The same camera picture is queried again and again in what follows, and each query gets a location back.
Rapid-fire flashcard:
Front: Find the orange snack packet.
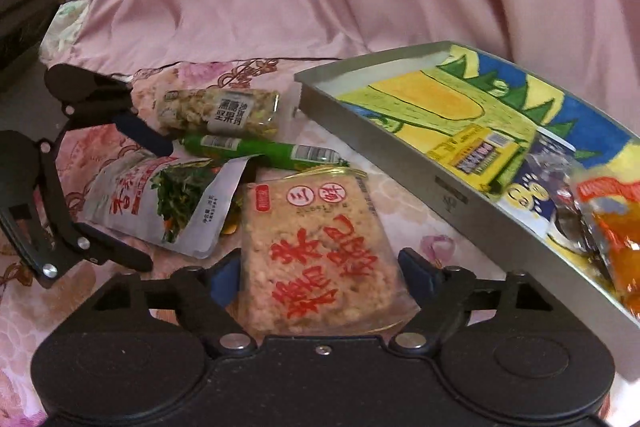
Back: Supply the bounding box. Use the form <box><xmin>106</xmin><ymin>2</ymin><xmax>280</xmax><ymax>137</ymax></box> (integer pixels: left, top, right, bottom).
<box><xmin>572</xmin><ymin>167</ymin><xmax>639</xmax><ymax>319</ymax></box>

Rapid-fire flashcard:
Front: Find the green sausage stick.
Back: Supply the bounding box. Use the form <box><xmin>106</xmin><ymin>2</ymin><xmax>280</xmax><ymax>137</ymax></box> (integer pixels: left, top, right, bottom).
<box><xmin>181</xmin><ymin>133</ymin><xmax>349</xmax><ymax>171</ymax></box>

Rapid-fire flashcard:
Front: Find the clear dark candy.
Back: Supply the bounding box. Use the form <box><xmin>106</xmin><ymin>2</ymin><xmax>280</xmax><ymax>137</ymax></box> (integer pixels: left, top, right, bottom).
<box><xmin>548</xmin><ymin>187</ymin><xmax>598</xmax><ymax>257</ymax></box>

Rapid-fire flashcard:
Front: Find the nut bar clear wrapper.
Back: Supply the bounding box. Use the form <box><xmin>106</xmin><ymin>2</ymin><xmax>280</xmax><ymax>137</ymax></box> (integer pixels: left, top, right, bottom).
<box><xmin>155</xmin><ymin>87</ymin><xmax>280</xmax><ymax>140</ymax></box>

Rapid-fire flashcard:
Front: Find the rice cracker pack red text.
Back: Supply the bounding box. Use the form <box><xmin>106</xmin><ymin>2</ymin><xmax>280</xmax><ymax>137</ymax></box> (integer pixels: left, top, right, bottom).
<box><xmin>238</xmin><ymin>167</ymin><xmax>418</xmax><ymax>337</ymax></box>

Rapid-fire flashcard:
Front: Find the yellow green candy bar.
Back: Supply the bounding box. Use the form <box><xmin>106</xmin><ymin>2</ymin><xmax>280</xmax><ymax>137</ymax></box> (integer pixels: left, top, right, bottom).
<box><xmin>426</xmin><ymin>124</ymin><xmax>521</xmax><ymax>193</ymax></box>

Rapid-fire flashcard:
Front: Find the grey pickled vegetable pouch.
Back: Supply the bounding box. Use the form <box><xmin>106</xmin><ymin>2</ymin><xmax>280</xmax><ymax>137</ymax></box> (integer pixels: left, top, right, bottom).
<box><xmin>82</xmin><ymin>150</ymin><xmax>250</xmax><ymax>259</ymax></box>

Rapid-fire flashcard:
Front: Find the grey tray with cartoon towel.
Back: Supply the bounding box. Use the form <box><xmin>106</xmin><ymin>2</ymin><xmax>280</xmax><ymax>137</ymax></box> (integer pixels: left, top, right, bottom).
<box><xmin>293</xmin><ymin>40</ymin><xmax>640</xmax><ymax>383</ymax></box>

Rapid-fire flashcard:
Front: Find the purple white sachet packet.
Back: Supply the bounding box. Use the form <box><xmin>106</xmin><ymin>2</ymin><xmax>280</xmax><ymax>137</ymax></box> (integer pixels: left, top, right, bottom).
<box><xmin>497</xmin><ymin>128</ymin><xmax>577</xmax><ymax>239</ymax></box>

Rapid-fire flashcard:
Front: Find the pink floral bedspread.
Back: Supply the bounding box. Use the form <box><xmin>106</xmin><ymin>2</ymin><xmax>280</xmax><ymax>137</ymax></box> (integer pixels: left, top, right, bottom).
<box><xmin>0</xmin><ymin>0</ymin><xmax>640</xmax><ymax>427</ymax></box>

